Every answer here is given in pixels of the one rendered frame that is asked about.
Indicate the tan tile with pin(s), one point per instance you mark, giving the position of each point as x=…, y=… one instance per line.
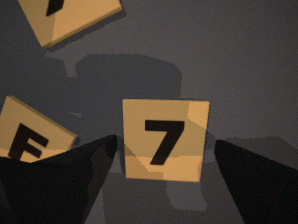
x=28, y=135
x=55, y=20
x=164, y=139

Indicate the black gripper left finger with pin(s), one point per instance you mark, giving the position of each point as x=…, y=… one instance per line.
x=59, y=189

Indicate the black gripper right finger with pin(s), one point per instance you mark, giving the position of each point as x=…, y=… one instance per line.
x=264, y=191

